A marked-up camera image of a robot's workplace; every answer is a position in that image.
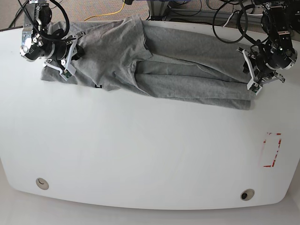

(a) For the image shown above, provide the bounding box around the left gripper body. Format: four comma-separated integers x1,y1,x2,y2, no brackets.
237,47,286,87

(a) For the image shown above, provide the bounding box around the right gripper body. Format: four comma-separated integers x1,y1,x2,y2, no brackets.
43,32,85,72

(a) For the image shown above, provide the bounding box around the grey t-shirt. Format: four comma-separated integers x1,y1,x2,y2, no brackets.
41,14,257,111

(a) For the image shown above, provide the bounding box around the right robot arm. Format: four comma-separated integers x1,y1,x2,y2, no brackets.
20,0,85,80

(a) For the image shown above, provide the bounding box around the red tape rectangle marking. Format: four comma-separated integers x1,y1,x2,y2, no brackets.
260,133,282,168

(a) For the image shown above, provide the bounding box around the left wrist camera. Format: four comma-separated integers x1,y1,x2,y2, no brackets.
247,81,263,95

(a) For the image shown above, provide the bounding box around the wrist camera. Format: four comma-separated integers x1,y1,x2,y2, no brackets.
60,67,76,81
247,81,263,95

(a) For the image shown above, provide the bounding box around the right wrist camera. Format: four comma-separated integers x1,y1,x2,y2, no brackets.
60,67,76,81

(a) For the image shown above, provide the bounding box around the black floor cable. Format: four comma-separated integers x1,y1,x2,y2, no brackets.
9,0,26,28

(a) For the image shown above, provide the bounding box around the yellow cable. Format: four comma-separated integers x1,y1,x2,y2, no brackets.
83,0,125,22

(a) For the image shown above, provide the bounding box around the aluminium frame stand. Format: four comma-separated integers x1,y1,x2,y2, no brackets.
148,0,265,26

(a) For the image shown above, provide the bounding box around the right table cable grommet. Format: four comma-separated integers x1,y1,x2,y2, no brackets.
240,189,255,201

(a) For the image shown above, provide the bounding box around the table cable grommet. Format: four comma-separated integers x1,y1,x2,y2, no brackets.
36,178,49,190
240,189,255,201

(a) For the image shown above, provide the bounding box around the left table cable grommet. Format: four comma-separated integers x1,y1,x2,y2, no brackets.
36,178,49,190

